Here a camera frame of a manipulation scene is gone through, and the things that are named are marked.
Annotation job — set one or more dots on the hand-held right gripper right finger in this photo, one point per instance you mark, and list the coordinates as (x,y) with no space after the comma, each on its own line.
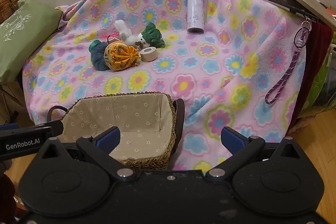
(232,138)

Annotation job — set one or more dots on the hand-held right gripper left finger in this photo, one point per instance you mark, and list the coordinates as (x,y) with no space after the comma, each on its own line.
(109,138)

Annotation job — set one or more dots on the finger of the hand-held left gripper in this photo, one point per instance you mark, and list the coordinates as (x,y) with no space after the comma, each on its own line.
(23,146)

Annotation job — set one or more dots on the woven basket with cloth lining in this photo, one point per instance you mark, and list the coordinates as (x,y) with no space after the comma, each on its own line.
(136,113)

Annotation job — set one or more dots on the orange patterned fabric toy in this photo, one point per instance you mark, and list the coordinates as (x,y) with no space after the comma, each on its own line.
(122,56)

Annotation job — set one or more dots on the cream and teal mushroom toy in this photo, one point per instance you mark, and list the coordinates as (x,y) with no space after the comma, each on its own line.
(95,45)

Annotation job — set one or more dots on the white plush with green hat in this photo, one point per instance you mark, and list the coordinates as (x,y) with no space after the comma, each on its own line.
(152,35)

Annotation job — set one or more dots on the wooden cabinet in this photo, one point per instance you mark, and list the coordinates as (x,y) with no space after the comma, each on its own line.
(10,98)

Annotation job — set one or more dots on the dark fuzzy pom-pom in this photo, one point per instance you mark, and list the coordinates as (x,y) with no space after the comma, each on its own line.
(97,60)

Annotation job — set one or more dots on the pink floral fleece blanket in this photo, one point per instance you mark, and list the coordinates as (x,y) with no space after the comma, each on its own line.
(183,69)

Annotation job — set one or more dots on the beige tape roll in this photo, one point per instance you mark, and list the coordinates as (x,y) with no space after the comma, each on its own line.
(147,56)

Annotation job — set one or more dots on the green patterned bag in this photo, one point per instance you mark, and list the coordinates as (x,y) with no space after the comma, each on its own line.
(319,82)

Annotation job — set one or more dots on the green printed cushion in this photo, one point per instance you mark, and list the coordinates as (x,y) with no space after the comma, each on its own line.
(23,37)

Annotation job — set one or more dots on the white plush rabbit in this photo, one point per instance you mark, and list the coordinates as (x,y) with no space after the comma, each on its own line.
(122,27)

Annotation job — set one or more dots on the dark red cloth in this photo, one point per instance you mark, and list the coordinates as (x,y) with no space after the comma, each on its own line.
(315,56)

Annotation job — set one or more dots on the purple and white bottle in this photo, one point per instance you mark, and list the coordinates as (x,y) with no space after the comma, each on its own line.
(195,11)

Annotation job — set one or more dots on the brown wicker basket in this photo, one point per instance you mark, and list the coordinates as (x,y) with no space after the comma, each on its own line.
(8,5)

